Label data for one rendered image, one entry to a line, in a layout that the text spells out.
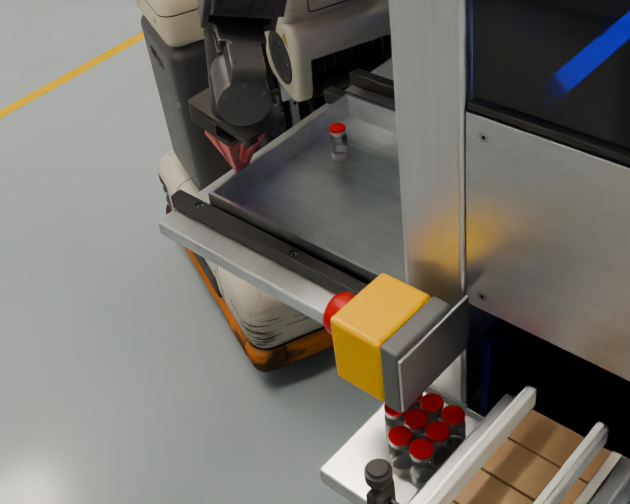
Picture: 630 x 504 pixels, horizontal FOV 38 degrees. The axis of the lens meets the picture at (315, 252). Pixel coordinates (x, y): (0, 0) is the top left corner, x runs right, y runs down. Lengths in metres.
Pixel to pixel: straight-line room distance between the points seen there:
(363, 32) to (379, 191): 0.64
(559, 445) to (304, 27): 1.06
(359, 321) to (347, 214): 0.36
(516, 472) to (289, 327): 1.24
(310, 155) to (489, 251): 0.51
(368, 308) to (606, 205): 0.22
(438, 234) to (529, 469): 0.20
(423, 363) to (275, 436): 1.26
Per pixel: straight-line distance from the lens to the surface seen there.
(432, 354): 0.76
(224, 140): 1.06
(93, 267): 2.52
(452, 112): 0.67
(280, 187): 1.14
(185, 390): 2.13
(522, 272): 0.71
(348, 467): 0.84
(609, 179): 0.62
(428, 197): 0.73
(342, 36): 1.69
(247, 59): 0.94
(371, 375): 0.76
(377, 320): 0.74
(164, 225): 1.13
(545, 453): 0.79
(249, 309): 1.91
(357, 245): 1.04
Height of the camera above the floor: 1.56
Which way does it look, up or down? 41 degrees down
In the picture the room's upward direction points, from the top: 8 degrees counter-clockwise
